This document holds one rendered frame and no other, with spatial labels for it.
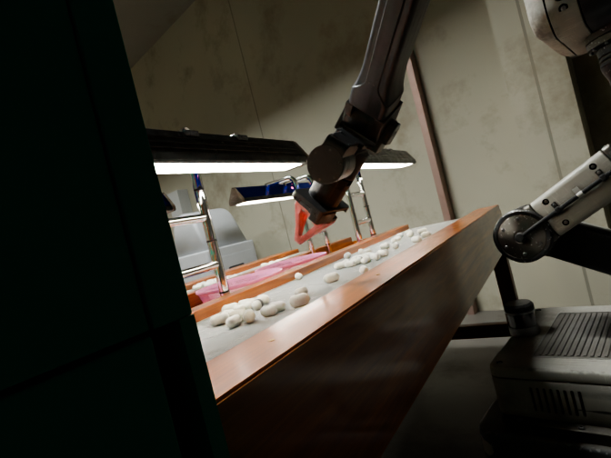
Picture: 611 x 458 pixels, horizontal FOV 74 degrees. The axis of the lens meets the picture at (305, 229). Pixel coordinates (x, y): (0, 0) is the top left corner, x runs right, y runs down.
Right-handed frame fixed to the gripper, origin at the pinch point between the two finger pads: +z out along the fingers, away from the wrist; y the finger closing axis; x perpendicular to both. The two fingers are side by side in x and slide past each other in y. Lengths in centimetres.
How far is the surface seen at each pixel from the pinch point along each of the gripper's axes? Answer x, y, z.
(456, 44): -72, -232, -59
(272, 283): -8.7, -20.0, 26.6
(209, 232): -25.4, -8.9, 20.3
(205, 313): -8.3, 3.7, 26.2
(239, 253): -139, -221, 178
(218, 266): -18.7, -9.0, 25.9
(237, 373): 16.8, 35.9, -5.6
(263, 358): 17.0, 32.7, -5.9
